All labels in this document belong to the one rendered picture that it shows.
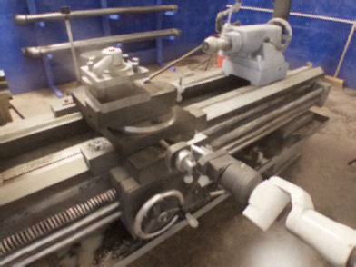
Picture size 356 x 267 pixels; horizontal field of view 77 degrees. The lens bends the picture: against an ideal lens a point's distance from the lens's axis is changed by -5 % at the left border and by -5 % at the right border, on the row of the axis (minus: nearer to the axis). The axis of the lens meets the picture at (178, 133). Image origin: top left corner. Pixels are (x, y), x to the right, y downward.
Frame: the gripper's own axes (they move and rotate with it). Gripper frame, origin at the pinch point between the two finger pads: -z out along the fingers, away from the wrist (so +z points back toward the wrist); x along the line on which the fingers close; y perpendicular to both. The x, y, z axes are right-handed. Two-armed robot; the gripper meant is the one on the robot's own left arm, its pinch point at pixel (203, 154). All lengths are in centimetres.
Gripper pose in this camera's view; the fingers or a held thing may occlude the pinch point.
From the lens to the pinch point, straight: 70.8
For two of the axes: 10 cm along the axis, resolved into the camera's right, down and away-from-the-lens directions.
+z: 6.2, 4.4, -6.5
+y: -1.6, 8.8, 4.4
